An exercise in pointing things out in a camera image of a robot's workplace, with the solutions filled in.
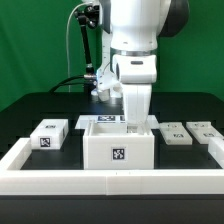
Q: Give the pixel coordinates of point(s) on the white cabinet door panel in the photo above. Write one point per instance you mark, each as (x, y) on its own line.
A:
(174, 133)
(203, 131)

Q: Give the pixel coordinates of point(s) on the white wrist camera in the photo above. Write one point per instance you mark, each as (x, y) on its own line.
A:
(108, 86)

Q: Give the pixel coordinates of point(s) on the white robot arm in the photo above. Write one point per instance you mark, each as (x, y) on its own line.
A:
(130, 32)

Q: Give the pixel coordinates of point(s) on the small white cabinet top block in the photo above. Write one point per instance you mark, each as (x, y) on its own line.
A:
(49, 134)

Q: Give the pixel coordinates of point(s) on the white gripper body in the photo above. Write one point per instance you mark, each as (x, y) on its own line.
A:
(136, 76)

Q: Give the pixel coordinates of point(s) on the white U-shaped obstacle frame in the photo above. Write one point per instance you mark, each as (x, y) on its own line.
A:
(14, 180)

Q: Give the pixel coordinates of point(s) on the white cabinet body box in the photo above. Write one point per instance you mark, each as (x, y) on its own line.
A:
(109, 146)

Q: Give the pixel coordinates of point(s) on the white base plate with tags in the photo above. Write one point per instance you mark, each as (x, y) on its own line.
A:
(84, 119)

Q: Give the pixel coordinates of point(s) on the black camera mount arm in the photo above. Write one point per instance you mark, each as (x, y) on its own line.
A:
(87, 18)

